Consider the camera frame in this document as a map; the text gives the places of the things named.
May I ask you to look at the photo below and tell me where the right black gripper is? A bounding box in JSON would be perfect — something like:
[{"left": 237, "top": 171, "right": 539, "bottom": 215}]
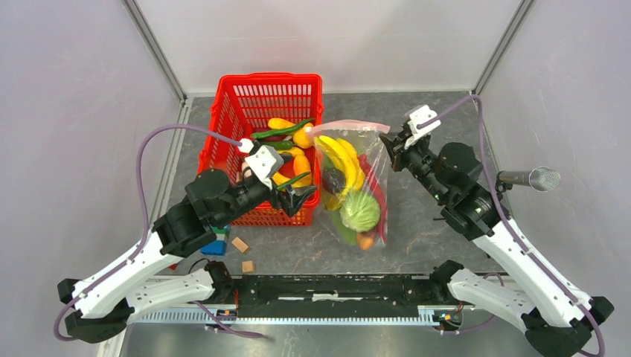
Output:
[{"left": 379, "top": 129, "right": 448, "bottom": 202}]

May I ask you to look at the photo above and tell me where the red chili pepper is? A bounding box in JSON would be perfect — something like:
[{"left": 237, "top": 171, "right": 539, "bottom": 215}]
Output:
[{"left": 358, "top": 154, "right": 388, "bottom": 244}]

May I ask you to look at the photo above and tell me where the clear zip top bag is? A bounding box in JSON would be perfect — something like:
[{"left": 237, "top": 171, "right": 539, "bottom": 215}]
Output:
[{"left": 307, "top": 120, "right": 391, "bottom": 251}]

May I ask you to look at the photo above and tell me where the green leafy vegetable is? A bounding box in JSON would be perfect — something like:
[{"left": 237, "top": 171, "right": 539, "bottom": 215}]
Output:
[{"left": 331, "top": 210, "right": 357, "bottom": 246}]

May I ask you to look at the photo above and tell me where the pale green cabbage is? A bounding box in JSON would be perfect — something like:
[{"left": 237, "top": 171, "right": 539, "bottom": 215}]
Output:
[{"left": 339, "top": 191, "right": 381, "bottom": 232}]

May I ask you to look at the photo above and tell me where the brown orange hot dog bun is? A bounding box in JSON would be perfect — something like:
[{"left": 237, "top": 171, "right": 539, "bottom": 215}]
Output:
[{"left": 356, "top": 232, "right": 375, "bottom": 250}]

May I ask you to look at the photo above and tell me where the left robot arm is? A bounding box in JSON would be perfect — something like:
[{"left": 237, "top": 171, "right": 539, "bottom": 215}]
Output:
[{"left": 54, "top": 169, "right": 318, "bottom": 344}]

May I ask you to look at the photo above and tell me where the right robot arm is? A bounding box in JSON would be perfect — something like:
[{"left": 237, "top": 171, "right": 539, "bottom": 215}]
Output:
[{"left": 380, "top": 132, "right": 614, "bottom": 356}]

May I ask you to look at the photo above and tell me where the dark green chili pepper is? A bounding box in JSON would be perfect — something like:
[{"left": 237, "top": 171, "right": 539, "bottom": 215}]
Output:
[{"left": 272, "top": 172, "right": 313, "bottom": 191}]

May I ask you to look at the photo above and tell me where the orange yellow mango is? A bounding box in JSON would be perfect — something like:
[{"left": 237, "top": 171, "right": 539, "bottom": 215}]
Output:
[{"left": 293, "top": 155, "right": 313, "bottom": 187}]

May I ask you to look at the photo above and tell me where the green cucumber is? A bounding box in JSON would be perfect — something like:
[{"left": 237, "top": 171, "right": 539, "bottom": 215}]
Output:
[{"left": 266, "top": 141, "right": 294, "bottom": 150}]

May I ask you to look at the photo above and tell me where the long green pepper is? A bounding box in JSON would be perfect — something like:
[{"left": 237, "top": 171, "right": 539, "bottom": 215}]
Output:
[{"left": 251, "top": 118, "right": 313, "bottom": 140}]

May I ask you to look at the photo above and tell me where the small wooden cube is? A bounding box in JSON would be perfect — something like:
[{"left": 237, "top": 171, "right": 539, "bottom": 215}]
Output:
[{"left": 241, "top": 260, "right": 256, "bottom": 274}]

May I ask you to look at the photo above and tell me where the blue grey green block stack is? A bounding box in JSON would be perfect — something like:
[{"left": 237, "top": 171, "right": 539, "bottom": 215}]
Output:
[{"left": 200, "top": 225, "right": 231, "bottom": 257}]

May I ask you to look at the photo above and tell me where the red plastic basket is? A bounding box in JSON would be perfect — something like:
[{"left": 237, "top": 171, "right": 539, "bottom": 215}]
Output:
[{"left": 198, "top": 72, "right": 324, "bottom": 228}]

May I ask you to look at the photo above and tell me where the silver microphone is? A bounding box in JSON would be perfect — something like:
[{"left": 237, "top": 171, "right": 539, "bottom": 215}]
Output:
[{"left": 496, "top": 167, "right": 561, "bottom": 192}]

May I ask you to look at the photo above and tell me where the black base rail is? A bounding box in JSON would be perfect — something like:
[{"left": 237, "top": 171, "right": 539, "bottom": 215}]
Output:
[{"left": 205, "top": 274, "right": 458, "bottom": 318}]

